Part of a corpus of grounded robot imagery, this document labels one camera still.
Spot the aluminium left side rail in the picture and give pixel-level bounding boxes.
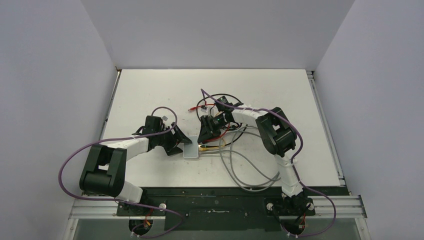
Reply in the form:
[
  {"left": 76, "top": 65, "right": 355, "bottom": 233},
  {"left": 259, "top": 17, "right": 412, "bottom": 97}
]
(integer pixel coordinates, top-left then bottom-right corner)
[{"left": 98, "top": 69, "right": 122, "bottom": 140}]

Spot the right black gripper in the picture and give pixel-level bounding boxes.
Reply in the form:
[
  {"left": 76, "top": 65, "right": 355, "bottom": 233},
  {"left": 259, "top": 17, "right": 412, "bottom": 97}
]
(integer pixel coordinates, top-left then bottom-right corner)
[{"left": 198, "top": 113, "right": 229, "bottom": 145}]

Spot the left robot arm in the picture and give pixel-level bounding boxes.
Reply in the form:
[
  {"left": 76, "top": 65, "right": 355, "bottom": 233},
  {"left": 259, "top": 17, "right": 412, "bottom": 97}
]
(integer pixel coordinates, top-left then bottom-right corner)
[{"left": 79, "top": 115, "right": 192, "bottom": 216}]

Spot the grey ethernet cable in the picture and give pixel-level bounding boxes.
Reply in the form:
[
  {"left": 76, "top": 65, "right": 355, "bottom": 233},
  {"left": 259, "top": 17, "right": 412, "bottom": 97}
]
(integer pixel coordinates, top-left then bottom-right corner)
[{"left": 198, "top": 124, "right": 286, "bottom": 193}]

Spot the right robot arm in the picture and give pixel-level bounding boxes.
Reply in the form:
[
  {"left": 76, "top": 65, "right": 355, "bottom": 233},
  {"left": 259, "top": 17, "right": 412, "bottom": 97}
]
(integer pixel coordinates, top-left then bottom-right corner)
[{"left": 197, "top": 101, "right": 304, "bottom": 214}]

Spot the aluminium right side rail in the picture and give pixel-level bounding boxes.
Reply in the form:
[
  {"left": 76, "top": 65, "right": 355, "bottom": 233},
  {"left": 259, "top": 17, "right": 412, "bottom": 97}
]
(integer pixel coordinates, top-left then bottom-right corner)
[{"left": 306, "top": 70, "right": 346, "bottom": 186}]

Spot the red ethernet cable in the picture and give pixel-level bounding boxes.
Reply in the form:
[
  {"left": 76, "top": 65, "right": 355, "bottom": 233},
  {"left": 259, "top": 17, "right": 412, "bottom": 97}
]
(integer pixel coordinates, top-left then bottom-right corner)
[{"left": 187, "top": 103, "right": 232, "bottom": 143}]

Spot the yellow ethernet cable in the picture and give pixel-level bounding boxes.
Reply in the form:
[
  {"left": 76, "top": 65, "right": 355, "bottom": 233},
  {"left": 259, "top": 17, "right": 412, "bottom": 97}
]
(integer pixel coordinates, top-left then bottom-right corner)
[{"left": 198, "top": 137, "right": 228, "bottom": 152}]

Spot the grey network switch box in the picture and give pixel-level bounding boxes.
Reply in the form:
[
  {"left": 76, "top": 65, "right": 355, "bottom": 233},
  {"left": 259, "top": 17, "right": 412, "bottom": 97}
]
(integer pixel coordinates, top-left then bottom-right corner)
[{"left": 183, "top": 135, "right": 200, "bottom": 159}]

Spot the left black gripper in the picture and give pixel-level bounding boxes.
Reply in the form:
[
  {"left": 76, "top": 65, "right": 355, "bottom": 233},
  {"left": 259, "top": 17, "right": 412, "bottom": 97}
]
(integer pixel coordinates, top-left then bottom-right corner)
[{"left": 154, "top": 123, "right": 191, "bottom": 155}]

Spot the black ethernet cable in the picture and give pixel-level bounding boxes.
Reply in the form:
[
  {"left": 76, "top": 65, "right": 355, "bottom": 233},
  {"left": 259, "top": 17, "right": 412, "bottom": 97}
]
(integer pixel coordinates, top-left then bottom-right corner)
[{"left": 196, "top": 93, "right": 251, "bottom": 148}]

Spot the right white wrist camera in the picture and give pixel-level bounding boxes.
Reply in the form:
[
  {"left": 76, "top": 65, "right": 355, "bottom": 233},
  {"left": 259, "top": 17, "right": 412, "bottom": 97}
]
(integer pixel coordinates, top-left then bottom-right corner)
[{"left": 199, "top": 103, "right": 215, "bottom": 112}]

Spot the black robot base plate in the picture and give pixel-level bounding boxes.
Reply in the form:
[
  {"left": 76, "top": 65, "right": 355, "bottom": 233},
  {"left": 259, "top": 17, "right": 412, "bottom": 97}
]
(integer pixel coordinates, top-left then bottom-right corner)
[{"left": 116, "top": 187, "right": 348, "bottom": 234}]

